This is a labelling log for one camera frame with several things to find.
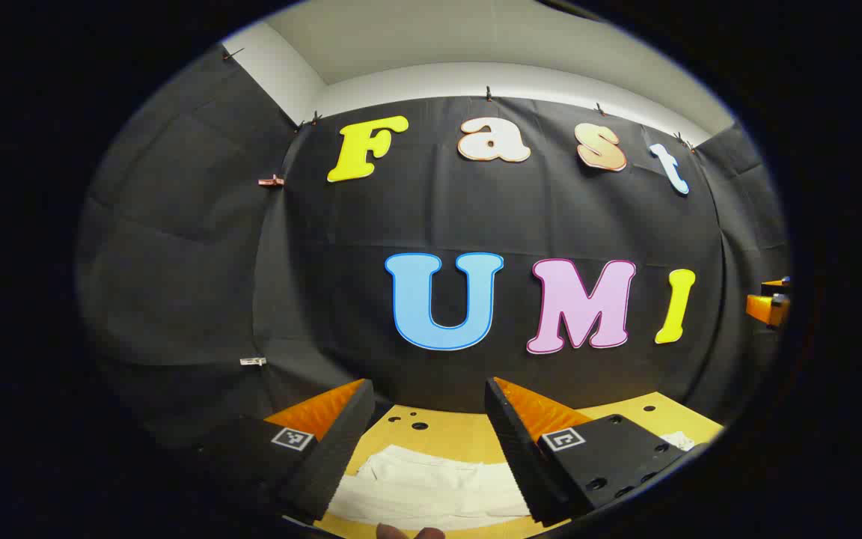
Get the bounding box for white jeans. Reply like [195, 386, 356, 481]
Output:
[324, 430, 697, 532]

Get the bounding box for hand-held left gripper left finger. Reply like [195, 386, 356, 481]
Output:
[177, 379, 374, 523]

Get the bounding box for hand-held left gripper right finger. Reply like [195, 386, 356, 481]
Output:
[485, 377, 690, 527]

